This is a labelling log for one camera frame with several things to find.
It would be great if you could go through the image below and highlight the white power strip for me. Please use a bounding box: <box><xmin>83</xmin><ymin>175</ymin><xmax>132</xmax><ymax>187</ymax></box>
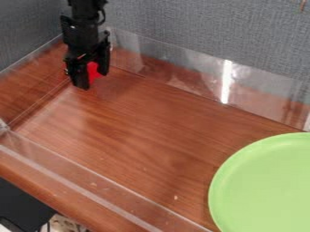
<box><xmin>39</xmin><ymin>214</ymin><xmax>90</xmax><ymax>232</ymax></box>

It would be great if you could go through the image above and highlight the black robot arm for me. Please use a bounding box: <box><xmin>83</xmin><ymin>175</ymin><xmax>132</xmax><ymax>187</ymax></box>
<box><xmin>61</xmin><ymin>0</ymin><xmax>111</xmax><ymax>90</ymax></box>

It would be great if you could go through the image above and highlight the clear acrylic barrier wall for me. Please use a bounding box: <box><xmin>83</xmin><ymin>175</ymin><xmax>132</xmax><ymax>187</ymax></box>
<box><xmin>0</xmin><ymin>30</ymin><xmax>310</xmax><ymax>232</ymax></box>

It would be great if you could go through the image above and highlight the red plastic block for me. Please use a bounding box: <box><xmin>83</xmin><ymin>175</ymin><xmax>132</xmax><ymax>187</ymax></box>
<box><xmin>87</xmin><ymin>62</ymin><xmax>102</xmax><ymax>83</ymax></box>

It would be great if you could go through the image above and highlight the green plate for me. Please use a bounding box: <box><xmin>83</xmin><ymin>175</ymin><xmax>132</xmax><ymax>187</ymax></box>
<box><xmin>209</xmin><ymin>132</ymin><xmax>310</xmax><ymax>232</ymax></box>

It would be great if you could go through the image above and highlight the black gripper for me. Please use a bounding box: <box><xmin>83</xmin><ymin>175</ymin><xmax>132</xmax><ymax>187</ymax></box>
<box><xmin>61</xmin><ymin>15</ymin><xmax>110</xmax><ymax>90</ymax></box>

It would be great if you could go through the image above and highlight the black box under table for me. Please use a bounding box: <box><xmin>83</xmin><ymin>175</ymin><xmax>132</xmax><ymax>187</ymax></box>
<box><xmin>0</xmin><ymin>178</ymin><xmax>58</xmax><ymax>232</ymax></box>

